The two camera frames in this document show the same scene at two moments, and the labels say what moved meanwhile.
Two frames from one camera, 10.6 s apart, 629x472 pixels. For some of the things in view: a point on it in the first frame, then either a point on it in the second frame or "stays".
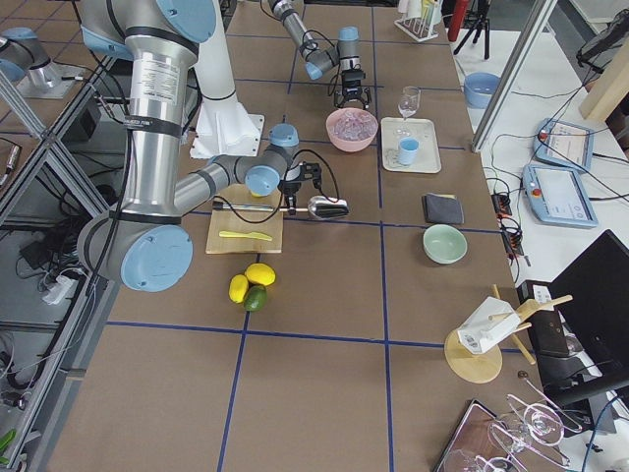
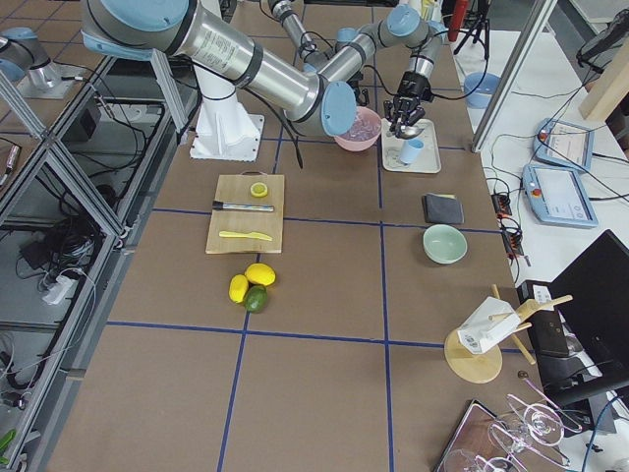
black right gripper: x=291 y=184 -> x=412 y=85
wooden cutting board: x=268 y=222 stays
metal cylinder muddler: x=244 y=207 stays
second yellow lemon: x=238 y=288 stays
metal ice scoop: x=322 y=207 -> x=409 y=132
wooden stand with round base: x=475 y=368 stays
